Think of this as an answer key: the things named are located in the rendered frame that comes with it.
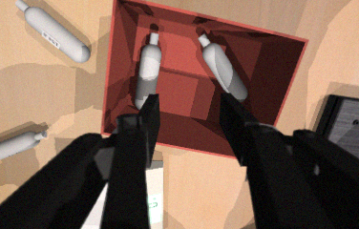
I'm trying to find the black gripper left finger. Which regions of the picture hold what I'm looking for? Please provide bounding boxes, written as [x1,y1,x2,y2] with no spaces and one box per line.
[0,94,160,229]

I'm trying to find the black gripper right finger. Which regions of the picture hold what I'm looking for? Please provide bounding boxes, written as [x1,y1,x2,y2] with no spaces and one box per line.
[220,93,359,229]

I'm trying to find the red open box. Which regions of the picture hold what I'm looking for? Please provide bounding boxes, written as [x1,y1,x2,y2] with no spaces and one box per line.
[100,0,309,159]

